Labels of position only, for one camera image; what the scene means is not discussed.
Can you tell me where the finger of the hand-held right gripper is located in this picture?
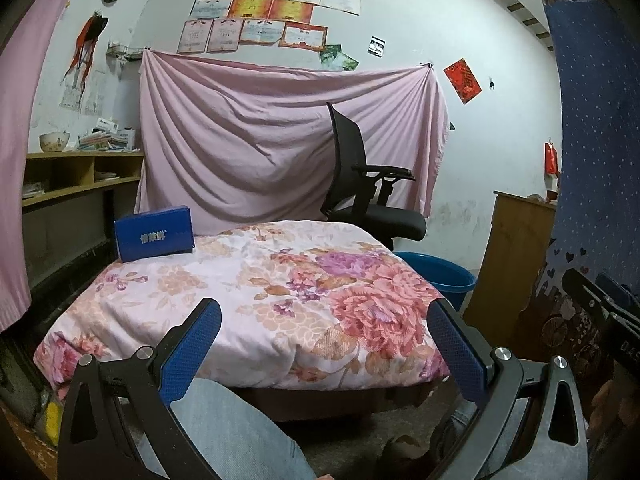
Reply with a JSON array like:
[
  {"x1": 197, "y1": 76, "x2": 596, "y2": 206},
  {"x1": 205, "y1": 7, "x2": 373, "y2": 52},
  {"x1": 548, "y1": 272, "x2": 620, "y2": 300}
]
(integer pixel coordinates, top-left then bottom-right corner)
[
  {"x1": 597, "y1": 272, "x2": 640, "y2": 318},
  {"x1": 561, "y1": 269, "x2": 640, "y2": 336}
]

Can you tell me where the pink hanging sheet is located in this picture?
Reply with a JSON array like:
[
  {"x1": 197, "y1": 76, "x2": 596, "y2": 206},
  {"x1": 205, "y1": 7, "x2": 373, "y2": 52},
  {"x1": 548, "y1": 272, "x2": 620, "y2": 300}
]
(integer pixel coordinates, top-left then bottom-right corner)
[{"x1": 134, "y1": 49, "x2": 451, "y2": 236}]

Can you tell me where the wooden shelf desk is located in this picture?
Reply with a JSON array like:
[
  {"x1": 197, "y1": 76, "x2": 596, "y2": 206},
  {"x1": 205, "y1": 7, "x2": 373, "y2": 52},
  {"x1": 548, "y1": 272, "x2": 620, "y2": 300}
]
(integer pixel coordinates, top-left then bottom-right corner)
[{"x1": 20, "y1": 150, "x2": 146, "y2": 301}]

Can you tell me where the paper wall calendar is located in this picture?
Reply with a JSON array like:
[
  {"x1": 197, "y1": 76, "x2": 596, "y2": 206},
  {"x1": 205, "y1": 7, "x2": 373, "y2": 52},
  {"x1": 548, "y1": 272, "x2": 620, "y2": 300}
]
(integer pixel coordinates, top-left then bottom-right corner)
[{"x1": 59, "y1": 67, "x2": 108, "y2": 116}]

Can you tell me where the patterned ceramic bowl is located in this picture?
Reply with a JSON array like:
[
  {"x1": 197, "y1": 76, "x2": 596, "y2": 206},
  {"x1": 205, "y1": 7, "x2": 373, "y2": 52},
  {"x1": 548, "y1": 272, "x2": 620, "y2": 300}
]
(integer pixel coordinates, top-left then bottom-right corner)
[{"x1": 39, "y1": 132, "x2": 71, "y2": 153}]

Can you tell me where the wire wall rack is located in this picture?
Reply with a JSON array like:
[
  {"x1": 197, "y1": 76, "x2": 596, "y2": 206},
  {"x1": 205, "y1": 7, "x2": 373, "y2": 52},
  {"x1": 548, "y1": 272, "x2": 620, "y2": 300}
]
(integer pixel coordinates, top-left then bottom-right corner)
[{"x1": 106, "y1": 42, "x2": 151, "y2": 61}]

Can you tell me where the blue starry curtain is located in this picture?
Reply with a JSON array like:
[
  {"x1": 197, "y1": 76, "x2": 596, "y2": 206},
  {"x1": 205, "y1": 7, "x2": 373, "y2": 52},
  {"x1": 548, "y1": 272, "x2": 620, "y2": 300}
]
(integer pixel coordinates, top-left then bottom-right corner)
[{"x1": 520, "y1": 0, "x2": 640, "y2": 396}]

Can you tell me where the stack of books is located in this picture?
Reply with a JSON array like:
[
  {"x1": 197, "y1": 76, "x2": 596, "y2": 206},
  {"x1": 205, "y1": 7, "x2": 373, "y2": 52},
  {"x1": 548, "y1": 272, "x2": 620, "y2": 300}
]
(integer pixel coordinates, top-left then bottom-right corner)
[{"x1": 76, "y1": 117, "x2": 141, "y2": 152}]

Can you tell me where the blue cardboard box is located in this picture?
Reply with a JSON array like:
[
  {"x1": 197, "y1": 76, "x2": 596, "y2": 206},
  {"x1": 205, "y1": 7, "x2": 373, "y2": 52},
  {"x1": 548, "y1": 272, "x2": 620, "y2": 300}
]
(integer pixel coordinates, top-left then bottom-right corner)
[{"x1": 114, "y1": 205, "x2": 196, "y2": 263}]

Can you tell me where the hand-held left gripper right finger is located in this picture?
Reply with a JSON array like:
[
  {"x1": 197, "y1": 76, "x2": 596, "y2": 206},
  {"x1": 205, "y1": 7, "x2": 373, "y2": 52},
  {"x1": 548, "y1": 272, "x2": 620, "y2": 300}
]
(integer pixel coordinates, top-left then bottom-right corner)
[{"x1": 428, "y1": 298, "x2": 590, "y2": 480}]

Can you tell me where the person's right hand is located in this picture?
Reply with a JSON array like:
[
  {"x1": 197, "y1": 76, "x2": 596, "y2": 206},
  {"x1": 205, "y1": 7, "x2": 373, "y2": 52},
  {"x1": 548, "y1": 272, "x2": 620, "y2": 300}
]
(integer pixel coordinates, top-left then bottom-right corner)
[{"x1": 590, "y1": 377, "x2": 633, "y2": 433}]

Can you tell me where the blue plastic basin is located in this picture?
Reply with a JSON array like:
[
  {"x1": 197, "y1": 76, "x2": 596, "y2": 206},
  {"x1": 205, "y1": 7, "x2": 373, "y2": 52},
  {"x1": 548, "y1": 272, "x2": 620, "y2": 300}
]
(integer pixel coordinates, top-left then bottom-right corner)
[{"x1": 395, "y1": 251, "x2": 477, "y2": 311}]

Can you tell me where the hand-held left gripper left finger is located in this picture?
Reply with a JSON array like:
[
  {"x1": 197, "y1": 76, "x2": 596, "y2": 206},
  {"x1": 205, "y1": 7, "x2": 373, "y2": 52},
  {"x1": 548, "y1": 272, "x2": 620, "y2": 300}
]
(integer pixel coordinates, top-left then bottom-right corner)
[{"x1": 56, "y1": 298, "x2": 223, "y2": 480}]

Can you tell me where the red tassel wall decoration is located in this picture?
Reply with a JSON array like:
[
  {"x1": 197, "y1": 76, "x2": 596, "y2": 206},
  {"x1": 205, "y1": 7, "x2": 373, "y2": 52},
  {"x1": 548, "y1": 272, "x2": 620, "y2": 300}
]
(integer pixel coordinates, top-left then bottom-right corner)
[{"x1": 65, "y1": 10, "x2": 109, "y2": 83}]

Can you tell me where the wooden cabinet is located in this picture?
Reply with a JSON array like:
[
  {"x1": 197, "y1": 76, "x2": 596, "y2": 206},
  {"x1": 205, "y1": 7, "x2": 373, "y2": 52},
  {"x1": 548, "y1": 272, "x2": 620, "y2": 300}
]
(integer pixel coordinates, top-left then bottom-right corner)
[{"x1": 462, "y1": 190, "x2": 558, "y2": 348}]

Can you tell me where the group of wall certificates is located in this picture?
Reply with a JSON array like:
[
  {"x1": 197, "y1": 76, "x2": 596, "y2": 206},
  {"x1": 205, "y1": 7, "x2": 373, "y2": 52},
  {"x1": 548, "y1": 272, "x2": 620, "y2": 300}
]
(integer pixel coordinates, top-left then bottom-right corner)
[{"x1": 176, "y1": 0, "x2": 363, "y2": 55}]

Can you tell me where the floral blanket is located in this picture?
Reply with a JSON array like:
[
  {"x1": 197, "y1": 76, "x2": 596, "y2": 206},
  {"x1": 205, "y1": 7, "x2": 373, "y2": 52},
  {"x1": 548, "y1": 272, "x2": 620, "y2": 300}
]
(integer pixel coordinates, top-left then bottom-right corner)
[{"x1": 33, "y1": 220, "x2": 451, "y2": 392}]

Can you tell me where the person's jeans leg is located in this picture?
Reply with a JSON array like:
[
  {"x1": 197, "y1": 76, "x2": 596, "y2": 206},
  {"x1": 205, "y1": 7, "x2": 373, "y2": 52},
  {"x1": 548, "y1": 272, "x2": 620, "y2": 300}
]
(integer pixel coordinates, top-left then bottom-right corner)
[{"x1": 117, "y1": 377, "x2": 318, "y2": 480}]

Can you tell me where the worn wooden board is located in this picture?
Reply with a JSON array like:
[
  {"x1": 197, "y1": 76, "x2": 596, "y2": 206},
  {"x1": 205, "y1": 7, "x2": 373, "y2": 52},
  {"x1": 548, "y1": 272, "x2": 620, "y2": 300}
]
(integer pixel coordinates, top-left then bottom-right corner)
[{"x1": 0, "y1": 400, "x2": 61, "y2": 480}]

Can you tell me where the red paper wall poster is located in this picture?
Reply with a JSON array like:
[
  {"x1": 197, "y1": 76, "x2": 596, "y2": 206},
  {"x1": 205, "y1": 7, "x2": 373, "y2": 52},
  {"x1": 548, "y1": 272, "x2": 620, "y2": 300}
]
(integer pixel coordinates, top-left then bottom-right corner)
[{"x1": 443, "y1": 57, "x2": 483, "y2": 105}]

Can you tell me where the black office chair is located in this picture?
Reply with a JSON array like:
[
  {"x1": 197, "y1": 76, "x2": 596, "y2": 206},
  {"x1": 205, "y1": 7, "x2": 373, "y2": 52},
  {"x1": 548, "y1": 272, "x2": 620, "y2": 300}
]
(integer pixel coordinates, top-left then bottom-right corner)
[{"x1": 320, "y1": 102, "x2": 428, "y2": 251}]

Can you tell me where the pink curtain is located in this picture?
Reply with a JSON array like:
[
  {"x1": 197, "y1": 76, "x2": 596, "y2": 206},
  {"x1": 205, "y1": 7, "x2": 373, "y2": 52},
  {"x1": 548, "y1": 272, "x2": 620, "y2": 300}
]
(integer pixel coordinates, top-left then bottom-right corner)
[{"x1": 0, "y1": 0, "x2": 88, "y2": 333}]

